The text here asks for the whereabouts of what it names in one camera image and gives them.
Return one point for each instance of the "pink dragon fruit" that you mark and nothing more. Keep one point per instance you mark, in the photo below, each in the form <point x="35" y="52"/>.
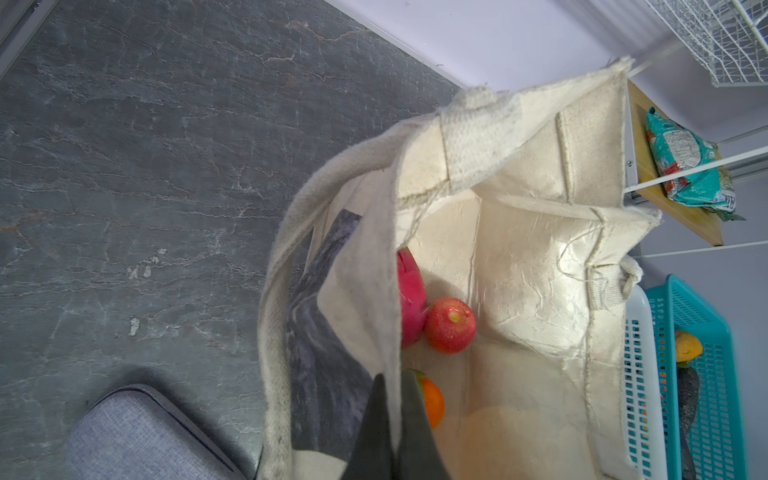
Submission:
<point x="413" y="298"/>

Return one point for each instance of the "grey fabric glasses case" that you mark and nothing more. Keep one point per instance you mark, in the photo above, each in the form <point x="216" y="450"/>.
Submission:
<point x="135" y="432"/>

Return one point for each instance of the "yellow bell pepper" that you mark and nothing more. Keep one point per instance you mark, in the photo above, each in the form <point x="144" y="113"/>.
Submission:
<point x="687" y="346"/>

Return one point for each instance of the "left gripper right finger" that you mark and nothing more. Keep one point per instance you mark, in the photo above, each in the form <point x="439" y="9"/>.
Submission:
<point x="417" y="457"/>

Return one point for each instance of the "red apple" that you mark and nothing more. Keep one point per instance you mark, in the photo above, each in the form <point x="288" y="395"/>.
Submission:
<point x="450" y="325"/>

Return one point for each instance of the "teal snack bag lower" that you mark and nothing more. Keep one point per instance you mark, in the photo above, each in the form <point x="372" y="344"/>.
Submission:
<point x="676" y="149"/>

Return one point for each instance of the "cream canvas tote bag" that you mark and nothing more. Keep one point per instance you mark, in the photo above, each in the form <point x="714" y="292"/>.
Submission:
<point x="512" y="202"/>

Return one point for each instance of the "dark green cucumber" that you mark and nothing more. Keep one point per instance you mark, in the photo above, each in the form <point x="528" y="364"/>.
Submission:
<point x="688" y="395"/>

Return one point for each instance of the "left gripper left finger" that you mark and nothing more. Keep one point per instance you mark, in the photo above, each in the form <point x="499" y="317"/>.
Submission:
<point x="372" y="457"/>

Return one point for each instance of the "teal plastic vegetable basket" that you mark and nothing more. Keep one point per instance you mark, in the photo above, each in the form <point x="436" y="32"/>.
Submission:
<point x="716" y="439"/>

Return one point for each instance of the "white plastic fruit basket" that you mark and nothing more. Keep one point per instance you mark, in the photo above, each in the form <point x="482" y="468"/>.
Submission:
<point x="642" y="406"/>

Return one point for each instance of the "white wire wall basket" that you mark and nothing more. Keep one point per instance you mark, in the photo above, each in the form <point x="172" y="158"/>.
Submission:
<point x="728" y="38"/>

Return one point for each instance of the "orange fruit with leaves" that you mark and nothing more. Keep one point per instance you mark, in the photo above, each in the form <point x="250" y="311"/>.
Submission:
<point x="433" y="398"/>

